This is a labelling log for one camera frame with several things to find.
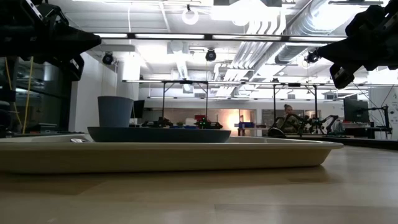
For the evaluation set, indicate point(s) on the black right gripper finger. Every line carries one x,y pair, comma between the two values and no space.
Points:
340,58
339,49

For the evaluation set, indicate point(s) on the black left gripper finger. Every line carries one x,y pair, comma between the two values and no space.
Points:
77,35
77,48

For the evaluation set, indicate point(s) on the silver metal spoon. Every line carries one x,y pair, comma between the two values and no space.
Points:
77,140

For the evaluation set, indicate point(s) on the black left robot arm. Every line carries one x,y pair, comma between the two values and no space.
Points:
11,31

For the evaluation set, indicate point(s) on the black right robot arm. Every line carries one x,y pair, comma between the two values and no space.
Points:
392,37

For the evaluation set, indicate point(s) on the background black robot arm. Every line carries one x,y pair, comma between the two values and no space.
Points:
158,123
314,123

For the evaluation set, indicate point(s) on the blue cup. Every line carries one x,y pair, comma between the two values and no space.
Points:
115,112

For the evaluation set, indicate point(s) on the dark blue plate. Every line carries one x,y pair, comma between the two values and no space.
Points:
155,135

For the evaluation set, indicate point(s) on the beige rectangular tray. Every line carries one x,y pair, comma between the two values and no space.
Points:
155,158

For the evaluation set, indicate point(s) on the black ceiling spotlight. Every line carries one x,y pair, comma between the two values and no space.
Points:
311,57
107,59
211,56

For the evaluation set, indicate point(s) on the large black monitor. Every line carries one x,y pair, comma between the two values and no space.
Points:
356,110

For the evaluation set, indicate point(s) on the person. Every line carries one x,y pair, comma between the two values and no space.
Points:
287,109

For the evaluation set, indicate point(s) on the small black monitor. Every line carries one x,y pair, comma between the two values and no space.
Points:
139,109

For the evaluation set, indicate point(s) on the overhead light bar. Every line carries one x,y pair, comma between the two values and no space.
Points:
169,36

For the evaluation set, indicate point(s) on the blue storage bin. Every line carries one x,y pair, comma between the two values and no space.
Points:
246,125

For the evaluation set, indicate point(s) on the background robot with green light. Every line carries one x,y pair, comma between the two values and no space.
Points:
206,124

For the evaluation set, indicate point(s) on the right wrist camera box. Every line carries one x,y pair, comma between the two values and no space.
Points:
341,76

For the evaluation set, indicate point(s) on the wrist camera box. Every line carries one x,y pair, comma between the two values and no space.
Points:
76,68
341,76

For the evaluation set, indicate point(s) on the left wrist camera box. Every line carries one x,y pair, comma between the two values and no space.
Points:
76,68

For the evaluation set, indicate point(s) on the black background table frame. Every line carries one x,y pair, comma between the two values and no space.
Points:
163,99
316,102

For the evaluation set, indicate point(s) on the black aluminium table frame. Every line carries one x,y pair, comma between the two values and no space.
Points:
373,143

